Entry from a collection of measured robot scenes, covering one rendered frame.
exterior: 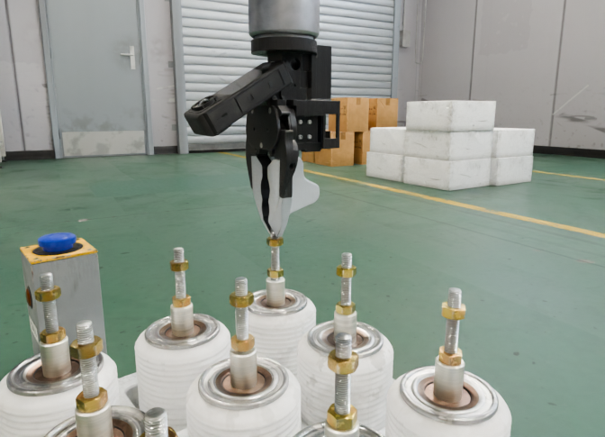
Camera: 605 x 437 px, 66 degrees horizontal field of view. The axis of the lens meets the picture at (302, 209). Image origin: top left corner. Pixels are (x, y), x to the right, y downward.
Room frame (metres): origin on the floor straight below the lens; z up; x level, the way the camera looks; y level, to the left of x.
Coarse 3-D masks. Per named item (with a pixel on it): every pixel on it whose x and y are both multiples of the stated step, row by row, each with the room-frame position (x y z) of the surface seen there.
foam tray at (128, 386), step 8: (128, 376) 0.48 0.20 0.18; (136, 376) 0.48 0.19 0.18; (120, 384) 0.46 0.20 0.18; (128, 384) 0.46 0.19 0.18; (136, 384) 0.46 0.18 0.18; (120, 392) 0.45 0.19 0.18; (128, 392) 0.45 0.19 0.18; (136, 392) 0.46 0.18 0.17; (120, 400) 0.43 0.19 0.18; (128, 400) 0.43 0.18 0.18; (136, 400) 0.46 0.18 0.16; (304, 424) 0.39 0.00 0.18; (176, 432) 0.38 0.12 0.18; (184, 432) 0.38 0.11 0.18; (384, 432) 0.38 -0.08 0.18
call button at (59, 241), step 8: (56, 232) 0.55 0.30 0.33; (64, 232) 0.54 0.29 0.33; (40, 240) 0.52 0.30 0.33; (48, 240) 0.51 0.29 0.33; (56, 240) 0.51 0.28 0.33; (64, 240) 0.52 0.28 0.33; (72, 240) 0.53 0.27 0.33; (48, 248) 0.51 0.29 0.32; (56, 248) 0.52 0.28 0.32; (64, 248) 0.52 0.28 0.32
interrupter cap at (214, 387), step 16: (208, 368) 0.37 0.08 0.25; (224, 368) 0.37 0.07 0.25; (272, 368) 0.37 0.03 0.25; (208, 384) 0.35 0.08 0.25; (224, 384) 0.35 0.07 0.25; (272, 384) 0.34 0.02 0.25; (288, 384) 0.35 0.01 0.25; (208, 400) 0.32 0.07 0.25; (224, 400) 0.32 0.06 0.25; (240, 400) 0.32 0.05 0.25; (256, 400) 0.32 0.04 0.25; (272, 400) 0.32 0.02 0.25
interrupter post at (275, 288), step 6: (270, 282) 0.51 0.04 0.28; (276, 282) 0.51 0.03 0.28; (282, 282) 0.51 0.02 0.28; (270, 288) 0.51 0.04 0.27; (276, 288) 0.51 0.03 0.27; (282, 288) 0.51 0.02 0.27; (270, 294) 0.51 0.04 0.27; (276, 294) 0.51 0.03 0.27; (282, 294) 0.51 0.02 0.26; (270, 300) 0.51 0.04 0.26; (276, 300) 0.51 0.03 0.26; (282, 300) 0.51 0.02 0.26
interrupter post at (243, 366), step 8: (232, 352) 0.35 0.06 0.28; (248, 352) 0.35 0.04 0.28; (256, 352) 0.35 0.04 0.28; (232, 360) 0.34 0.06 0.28; (240, 360) 0.34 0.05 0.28; (248, 360) 0.34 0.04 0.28; (256, 360) 0.35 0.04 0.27; (232, 368) 0.34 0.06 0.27; (240, 368) 0.34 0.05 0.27; (248, 368) 0.34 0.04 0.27; (256, 368) 0.35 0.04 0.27; (232, 376) 0.34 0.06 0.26; (240, 376) 0.34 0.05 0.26; (248, 376) 0.34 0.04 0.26; (256, 376) 0.35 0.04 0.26; (232, 384) 0.34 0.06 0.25; (240, 384) 0.34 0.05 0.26; (248, 384) 0.34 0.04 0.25; (256, 384) 0.35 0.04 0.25
